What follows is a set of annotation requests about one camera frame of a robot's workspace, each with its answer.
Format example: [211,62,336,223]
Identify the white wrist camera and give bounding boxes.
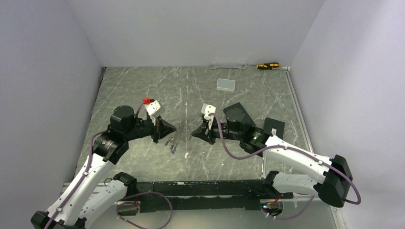
[201,103,216,121]
[143,98,165,126]

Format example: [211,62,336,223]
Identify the aluminium frame rail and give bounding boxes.
[285,69,349,229]

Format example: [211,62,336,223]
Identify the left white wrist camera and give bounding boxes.
[143,98,165,126]

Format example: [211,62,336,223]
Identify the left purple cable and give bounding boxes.
[44,101,146,229]

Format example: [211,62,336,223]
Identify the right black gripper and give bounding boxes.
[192,116,242,145]

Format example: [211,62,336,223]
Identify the purple cable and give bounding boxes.
[210,113,362,221]
[44,101,146,229]

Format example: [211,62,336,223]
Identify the black rectangular device box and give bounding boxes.
[263,117,285,139]

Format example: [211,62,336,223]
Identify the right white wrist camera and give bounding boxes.
[201,103,216,121]

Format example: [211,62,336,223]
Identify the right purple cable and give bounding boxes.
[210,113,362,221]

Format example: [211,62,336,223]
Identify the yellow black screwdriver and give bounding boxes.
[250,62,280,70]

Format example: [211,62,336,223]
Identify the silver open-end wrench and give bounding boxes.
[209,64,247,70]

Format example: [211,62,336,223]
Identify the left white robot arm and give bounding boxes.
[31,100,176,229]

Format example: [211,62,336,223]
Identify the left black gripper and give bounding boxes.
[124,114,176,143]

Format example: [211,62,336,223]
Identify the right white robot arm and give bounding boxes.
[191,111,362,208]

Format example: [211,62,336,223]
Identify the grey plastic box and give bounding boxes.
[216,78,236,92]

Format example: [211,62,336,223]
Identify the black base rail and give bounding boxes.
[127,179,279,213]

